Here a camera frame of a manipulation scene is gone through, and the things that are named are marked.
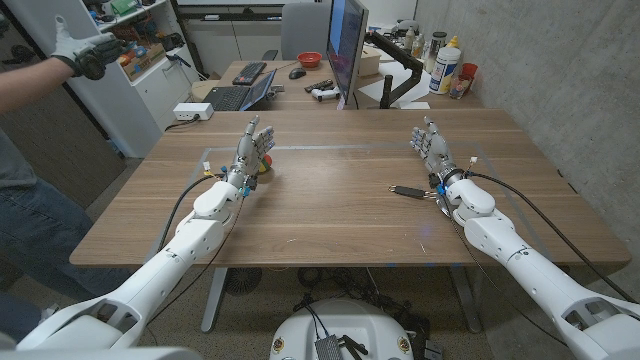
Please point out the grey metal table leg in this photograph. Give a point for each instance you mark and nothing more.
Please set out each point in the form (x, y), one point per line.
(466, 300)
(214, 300)

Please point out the person's gloved hand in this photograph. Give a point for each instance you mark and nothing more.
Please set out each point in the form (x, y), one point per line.
(82, 50)

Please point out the clear glass cup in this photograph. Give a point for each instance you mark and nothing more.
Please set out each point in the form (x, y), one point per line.
(459, 87)

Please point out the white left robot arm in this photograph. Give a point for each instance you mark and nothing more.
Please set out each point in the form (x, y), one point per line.
(165, 270)

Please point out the white paper sheets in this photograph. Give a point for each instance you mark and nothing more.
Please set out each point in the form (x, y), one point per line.
(375, 90)

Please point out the black keyboard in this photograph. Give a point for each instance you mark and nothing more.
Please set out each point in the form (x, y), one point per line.
(249, 73)

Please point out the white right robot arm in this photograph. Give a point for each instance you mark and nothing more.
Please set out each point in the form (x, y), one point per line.
(525, 265)

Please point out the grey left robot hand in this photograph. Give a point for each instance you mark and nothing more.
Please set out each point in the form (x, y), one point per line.
(247, 152)

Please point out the person's body in jeans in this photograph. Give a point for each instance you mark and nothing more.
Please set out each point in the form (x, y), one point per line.
(40, 235)

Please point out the white wipes canister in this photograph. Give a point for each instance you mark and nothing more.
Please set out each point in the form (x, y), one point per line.
(444, 70)

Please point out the cardboard box of tools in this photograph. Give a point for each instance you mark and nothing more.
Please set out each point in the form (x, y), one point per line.
(145, 62)

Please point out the yellow-capped bottle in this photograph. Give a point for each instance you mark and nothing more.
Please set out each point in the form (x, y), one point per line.
(453, 42)

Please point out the person's bare forearm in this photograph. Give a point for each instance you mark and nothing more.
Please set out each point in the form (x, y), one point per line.
(30, 82)

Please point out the open laptop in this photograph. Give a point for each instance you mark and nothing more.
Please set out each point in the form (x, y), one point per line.
(232, 97)

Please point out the black computer mouse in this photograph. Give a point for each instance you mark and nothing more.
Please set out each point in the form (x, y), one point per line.
(297, 73)

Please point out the red bowl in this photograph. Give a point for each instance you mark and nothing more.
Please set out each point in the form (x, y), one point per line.
(309, 60)

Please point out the black remote control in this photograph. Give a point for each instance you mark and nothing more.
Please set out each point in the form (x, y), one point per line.
(319, 85)

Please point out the white robot torso base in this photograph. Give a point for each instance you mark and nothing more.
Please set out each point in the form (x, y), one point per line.
(345, 325)

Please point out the black round floor fan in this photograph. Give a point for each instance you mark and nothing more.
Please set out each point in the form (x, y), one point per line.
(242, 281)

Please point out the white game controller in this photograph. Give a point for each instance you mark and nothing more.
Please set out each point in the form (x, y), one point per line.
(325, 94)

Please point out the beige cardboard box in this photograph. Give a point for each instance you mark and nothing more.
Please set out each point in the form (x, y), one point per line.
(369, 62)

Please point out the computer monitor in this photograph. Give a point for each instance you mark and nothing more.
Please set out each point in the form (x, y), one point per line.
(345, 45)

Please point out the grey office chair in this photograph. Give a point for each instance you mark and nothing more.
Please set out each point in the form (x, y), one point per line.
(305, 30)

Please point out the wooden office desk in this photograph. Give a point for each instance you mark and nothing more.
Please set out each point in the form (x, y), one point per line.
(295, 97)

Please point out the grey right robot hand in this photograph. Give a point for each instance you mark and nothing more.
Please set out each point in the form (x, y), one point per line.
(437, 152)

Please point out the white power strip box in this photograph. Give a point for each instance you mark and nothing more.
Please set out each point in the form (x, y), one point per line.
(192, 111)

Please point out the jar with black lid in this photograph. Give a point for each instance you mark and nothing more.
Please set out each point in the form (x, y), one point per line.
(435, 50)

